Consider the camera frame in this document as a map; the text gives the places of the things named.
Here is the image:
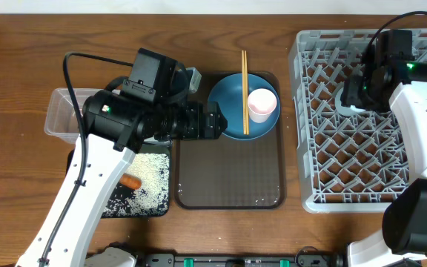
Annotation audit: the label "light blue cup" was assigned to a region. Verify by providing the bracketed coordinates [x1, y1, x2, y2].
[334, 88, 365, 116]

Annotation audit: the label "orange carrot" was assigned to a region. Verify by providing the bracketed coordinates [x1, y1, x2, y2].
[119, 174, 142, 190]

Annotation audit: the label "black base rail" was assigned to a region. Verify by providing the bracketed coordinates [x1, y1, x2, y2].
[136, 251, 348, 267]

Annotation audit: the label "spilled white rice grains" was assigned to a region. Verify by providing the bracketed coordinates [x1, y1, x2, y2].
[102, 153, 171, 218]

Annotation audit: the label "dark blue plate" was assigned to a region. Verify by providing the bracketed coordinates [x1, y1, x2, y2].
[208, 73, 281, 140]

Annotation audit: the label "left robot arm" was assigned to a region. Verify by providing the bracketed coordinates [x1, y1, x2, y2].
[16, 90, 228, 267]

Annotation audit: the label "pink white cup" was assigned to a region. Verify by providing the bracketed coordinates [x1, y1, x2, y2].
[248, 88, 277, 123]

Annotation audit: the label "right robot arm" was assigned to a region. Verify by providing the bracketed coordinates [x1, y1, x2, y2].
[341, 56, 427, 266]

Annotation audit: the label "black tray bin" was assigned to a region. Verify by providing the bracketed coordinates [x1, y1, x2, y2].
[67, 144, 171, 220]

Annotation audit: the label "brown serving tray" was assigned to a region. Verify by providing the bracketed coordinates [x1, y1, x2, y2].
[173, 71, 287, 211]

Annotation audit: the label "grey dishwasher rack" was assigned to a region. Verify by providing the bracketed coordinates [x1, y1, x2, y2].
[288, 29, 427, 213]

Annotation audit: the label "clear plastic bin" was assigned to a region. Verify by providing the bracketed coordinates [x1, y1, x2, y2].
[44, 88, 173, 148]

